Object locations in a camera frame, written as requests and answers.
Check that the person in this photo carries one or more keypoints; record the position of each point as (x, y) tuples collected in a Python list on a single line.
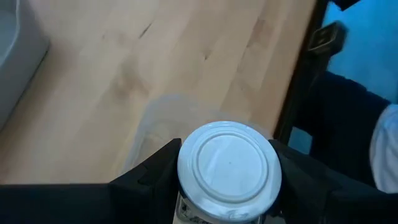
[(342, 124)]

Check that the white-lid glass spice jar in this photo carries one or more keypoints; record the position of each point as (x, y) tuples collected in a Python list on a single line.
[(228, 165)]

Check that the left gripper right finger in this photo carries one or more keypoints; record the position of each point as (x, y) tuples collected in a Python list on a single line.
[(326, 205)]

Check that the light grey plastic bin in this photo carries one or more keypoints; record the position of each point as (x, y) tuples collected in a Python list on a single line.
[(15, 77)]

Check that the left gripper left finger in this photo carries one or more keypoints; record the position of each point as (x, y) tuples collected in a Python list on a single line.
[(93, 205)]

